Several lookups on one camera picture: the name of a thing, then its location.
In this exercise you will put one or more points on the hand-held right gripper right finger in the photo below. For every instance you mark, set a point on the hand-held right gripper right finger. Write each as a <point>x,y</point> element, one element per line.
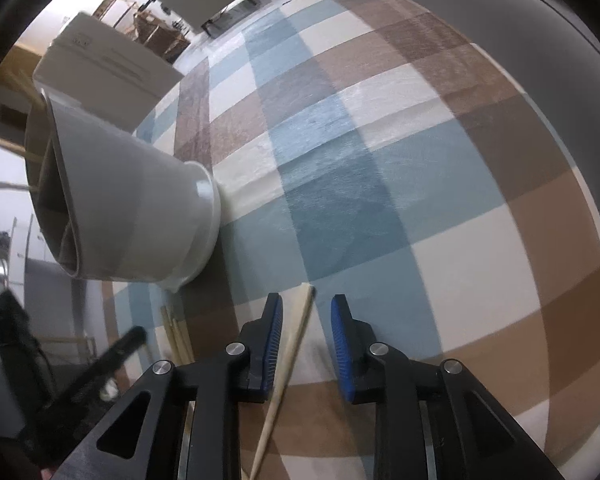
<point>341,345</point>

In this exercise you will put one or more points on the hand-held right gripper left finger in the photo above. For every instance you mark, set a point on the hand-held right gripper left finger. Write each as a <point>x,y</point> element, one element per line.
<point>275,340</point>

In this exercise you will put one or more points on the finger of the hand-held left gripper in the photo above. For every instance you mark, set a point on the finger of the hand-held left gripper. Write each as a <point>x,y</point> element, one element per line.
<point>115,355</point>

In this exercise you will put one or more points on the white utensil holder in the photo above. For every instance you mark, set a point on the white utensil holder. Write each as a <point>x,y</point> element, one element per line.
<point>145,210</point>

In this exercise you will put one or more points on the plaid tablecloth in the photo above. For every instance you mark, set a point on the plaid tablecloth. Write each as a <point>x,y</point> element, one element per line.
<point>405,160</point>

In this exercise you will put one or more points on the wooden door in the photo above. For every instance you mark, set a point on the wooden door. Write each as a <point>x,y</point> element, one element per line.
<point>5,80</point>

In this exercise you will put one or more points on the wooden rack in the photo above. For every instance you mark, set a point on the wooden rack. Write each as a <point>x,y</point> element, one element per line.
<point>112,10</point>

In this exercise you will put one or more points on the grey sofa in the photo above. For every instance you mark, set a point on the grey sofa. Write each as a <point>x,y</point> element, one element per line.
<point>555,35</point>

